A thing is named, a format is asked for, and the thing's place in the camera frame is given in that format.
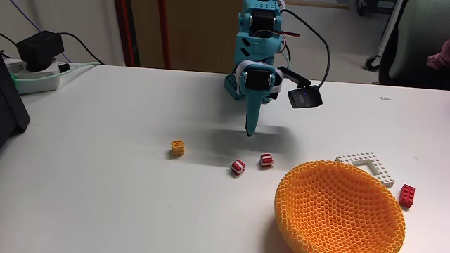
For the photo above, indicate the small red white striped cube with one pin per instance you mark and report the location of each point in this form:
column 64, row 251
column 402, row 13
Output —
column 238, row 167
column 266, row 160

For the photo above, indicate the small yellow cube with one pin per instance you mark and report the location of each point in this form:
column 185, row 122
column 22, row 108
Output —
column 178, row 147

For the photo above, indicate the orange honeycomb bowl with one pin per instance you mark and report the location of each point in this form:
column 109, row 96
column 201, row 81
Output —
column 337, row 211

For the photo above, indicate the brown wooden panel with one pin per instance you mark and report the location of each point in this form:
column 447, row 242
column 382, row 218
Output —
column 200, row 35

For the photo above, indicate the white wheeled stand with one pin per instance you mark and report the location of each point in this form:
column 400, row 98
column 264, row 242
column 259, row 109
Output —
column 386, row 35

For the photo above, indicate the white toy brick plate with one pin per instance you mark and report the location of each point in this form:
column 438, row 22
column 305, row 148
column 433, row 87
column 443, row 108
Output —
column 381, row 172

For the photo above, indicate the dark office chair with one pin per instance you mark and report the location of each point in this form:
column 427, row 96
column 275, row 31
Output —
column 411, row 45

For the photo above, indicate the red toy brick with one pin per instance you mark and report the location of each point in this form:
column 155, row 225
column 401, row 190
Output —
column 406, row 195

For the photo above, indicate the person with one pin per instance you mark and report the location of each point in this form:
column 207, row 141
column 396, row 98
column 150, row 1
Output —
column 439, row 58

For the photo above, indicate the white power strip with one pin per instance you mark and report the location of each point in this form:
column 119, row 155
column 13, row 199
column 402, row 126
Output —
column 38, row 79

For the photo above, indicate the black power adapter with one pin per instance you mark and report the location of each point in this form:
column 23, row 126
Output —
column 39, row 49

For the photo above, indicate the black flat device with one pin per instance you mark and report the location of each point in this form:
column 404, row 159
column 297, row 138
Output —
column 10, row 109

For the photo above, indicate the black camera box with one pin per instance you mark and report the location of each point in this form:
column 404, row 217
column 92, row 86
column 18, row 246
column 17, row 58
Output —
column 305, row 97

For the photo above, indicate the red metal post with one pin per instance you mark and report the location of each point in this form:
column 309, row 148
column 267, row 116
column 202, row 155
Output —
column 124, row 33

